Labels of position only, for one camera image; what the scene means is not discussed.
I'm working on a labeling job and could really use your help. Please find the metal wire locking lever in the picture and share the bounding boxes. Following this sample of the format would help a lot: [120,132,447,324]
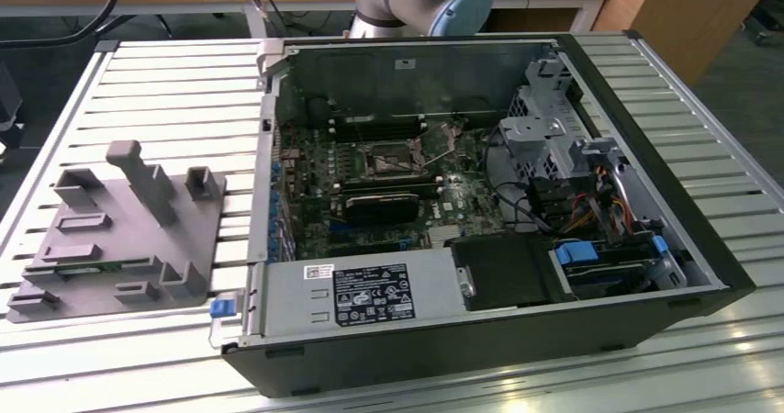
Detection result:
[344,114,370,145]

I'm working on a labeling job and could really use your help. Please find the metal socket cover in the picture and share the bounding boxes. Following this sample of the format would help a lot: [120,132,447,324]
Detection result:
[415,122,462,167]

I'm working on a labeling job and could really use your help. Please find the CPU socket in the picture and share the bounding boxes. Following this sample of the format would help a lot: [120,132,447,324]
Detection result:
[360,140,430,180]

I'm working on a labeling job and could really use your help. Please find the grey parts rack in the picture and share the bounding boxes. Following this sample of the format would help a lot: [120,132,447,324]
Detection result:
[6,140,230,326]

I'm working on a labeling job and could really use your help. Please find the green RAM stick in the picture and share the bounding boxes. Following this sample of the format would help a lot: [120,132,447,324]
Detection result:
[55,263,123,278]

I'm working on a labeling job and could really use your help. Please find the blue case latch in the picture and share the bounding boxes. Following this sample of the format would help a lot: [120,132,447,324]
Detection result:
[208,296,239,318]

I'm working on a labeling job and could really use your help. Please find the silver power supply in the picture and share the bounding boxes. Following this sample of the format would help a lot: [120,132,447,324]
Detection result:
[240,247,477,346]

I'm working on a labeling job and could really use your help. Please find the black power supply label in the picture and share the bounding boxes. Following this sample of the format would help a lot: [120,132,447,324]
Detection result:
[331,262,415,328]

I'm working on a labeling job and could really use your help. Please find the silver chipset heatsink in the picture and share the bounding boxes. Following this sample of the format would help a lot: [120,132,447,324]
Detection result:
[426,227,462,249]

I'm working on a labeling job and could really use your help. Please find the green motherboard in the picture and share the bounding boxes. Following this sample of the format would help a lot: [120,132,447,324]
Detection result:
[272,117,513,261]

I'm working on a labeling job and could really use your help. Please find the grey metal drive cage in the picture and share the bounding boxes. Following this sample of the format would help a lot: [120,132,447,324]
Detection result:
[495,58,633,181]

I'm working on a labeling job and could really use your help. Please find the black plastic drive cover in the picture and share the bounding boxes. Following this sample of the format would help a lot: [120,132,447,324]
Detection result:
[450,232,581,312]

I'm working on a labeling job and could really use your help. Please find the black PC case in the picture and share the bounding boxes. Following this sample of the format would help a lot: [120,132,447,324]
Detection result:
[219,30,758,398]

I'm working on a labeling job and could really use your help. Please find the blue disk carrier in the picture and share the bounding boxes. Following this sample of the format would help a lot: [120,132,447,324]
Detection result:
[553,240,654,290]

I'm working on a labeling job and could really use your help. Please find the metal disk bay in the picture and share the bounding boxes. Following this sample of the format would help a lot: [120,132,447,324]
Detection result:
[547,229,690,302]

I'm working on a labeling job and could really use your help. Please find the wooden cabinet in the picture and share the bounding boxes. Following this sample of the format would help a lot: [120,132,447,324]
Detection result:
[590,0,784,89]

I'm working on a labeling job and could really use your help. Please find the black office chair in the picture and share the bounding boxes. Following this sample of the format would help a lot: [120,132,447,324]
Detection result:
[744,0,784,47]

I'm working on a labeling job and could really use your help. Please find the grey case bracket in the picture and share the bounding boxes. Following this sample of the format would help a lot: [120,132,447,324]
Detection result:
[255,39,290,80]

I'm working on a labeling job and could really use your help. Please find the yellow orange power wires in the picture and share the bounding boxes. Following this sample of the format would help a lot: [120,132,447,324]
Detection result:
[566,167,636,238]

